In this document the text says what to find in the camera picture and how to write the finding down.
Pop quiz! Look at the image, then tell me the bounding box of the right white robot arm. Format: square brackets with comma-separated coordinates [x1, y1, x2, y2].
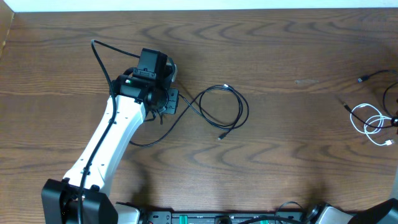
[303, 172, 397, 224]

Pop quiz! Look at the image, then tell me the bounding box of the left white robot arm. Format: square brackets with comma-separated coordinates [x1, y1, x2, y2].
[41, 73, 178, 223]

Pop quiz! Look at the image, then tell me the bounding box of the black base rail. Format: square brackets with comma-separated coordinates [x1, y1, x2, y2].
[114, 201, 355, 224]

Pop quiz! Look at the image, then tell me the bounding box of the white usb cable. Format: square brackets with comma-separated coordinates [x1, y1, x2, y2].
[349, 103, 396, 147]

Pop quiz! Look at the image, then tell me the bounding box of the black usb cable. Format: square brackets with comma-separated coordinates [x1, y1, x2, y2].
[343, 68, 398, 130]
[128, 83, 250, 148]

